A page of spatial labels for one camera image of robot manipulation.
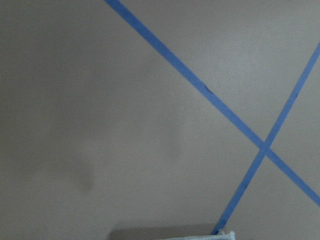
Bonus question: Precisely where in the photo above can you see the pink and grey towel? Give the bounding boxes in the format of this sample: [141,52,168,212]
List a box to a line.
[183,231,236,240]

